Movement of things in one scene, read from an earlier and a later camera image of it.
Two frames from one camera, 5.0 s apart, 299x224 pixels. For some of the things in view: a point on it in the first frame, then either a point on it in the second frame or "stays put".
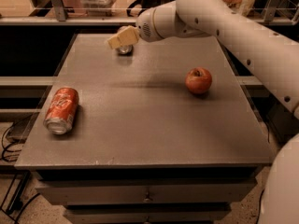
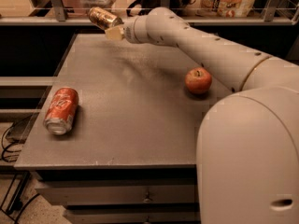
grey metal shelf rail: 61,17 stays put
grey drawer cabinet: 145,149 stays put
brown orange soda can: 124,49 → 103,19
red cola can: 62,110 stays put
